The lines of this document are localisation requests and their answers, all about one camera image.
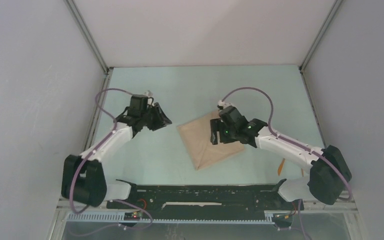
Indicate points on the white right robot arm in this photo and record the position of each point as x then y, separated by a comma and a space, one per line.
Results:
327, 172

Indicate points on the beige cloth napkin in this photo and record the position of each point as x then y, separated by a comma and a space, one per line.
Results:
196, 135

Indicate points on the aluminium corner frame post right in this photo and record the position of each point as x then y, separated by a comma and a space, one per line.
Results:
321, 33

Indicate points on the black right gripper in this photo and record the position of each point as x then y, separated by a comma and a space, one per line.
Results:
215, 127

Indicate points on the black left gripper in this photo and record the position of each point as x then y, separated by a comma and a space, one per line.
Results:
161, 120

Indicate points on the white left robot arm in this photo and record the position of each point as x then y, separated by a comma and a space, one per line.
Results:
83, 178

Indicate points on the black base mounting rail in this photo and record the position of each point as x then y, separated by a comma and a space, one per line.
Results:
237, 203

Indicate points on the orange plastic knife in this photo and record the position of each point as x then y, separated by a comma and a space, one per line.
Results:
280, 167

